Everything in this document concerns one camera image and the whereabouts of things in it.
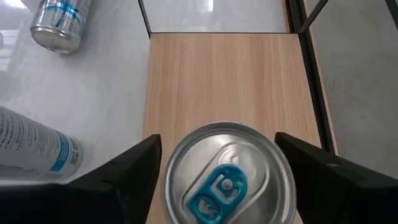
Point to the black aluminium rig frame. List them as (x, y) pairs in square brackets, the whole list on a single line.
[(317, 93)]

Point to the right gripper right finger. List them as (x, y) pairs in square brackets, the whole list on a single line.
[(326, 193)]

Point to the silver Celsius Arctic Vibe can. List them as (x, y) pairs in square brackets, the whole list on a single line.
[(31, 146), (59, 28)]

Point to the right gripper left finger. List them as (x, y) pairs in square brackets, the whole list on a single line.
[(124, 186)]

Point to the blue silver Red Bull can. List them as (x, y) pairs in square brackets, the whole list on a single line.
[(228, 174)]

